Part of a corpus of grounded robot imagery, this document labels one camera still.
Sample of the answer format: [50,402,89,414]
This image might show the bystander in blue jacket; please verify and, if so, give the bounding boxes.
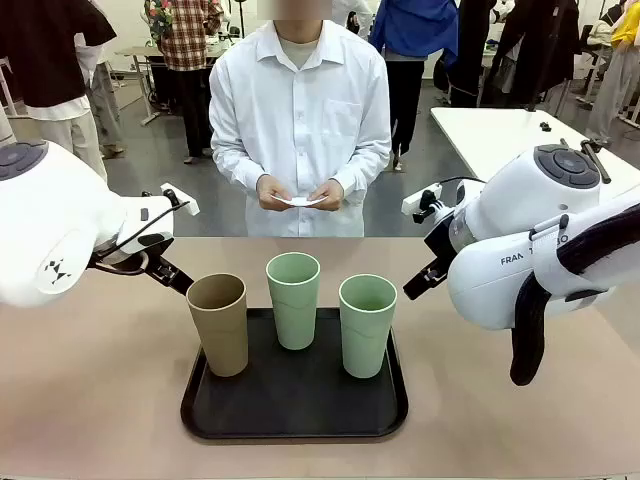
[369,0,460,172]

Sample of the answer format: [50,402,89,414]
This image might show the bystander in black coat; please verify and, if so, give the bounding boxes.
[447,0,582,109]

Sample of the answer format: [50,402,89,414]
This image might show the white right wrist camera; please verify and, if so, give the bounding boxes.
[402,182,446,225]

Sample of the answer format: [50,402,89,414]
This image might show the person left forearm white sleeve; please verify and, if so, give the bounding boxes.
[329,132,393,195]

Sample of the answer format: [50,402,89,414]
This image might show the brown tall cup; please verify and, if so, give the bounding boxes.
[186,272,249,377]

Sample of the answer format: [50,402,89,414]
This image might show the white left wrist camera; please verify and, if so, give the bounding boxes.
[160,183,200,217]

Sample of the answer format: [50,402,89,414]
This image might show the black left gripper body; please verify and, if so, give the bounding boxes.
[135,231,174,271]

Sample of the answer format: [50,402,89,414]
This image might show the person left hand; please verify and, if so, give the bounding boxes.
[308,180,346,212]

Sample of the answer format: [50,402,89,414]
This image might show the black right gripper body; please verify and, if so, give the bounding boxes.
[423,219,454,261]

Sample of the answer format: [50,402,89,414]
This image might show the bystander in plaid shirt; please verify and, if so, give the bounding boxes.
[144,0,224,165]

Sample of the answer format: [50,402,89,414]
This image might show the person in white shirt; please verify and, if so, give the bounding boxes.
[208,19,393,238]

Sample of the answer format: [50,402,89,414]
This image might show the person right hand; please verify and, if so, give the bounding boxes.
[256,175,296,211]

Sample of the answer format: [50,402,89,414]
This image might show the bystander in black top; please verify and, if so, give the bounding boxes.
[0,0,119,184]

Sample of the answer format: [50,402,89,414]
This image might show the bystander in grey trousers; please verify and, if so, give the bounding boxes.
[74,32,126,159]

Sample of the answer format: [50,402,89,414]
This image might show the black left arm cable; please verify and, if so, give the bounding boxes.
[89,200,192,276]

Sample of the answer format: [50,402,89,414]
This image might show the grey background desk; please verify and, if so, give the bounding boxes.
[115,45,169,126]

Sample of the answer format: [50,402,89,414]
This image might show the white scalloped paper coaster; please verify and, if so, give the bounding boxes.
[272,192,329,208]

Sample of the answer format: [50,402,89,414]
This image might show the person right forearm white sleeve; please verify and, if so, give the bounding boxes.
[209,132,274,194]

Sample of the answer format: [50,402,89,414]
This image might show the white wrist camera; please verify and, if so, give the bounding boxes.
[402,182,446,225]
[160,183,200,217]

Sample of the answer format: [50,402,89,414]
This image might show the green tall cup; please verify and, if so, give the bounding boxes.
[338,275,399,379]
[265,252,321,350]

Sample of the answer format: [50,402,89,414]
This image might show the white side table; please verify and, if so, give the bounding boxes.
[429,106,640,201]

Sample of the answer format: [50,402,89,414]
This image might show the black plastic tray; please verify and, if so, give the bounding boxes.
[180,307,410,441]

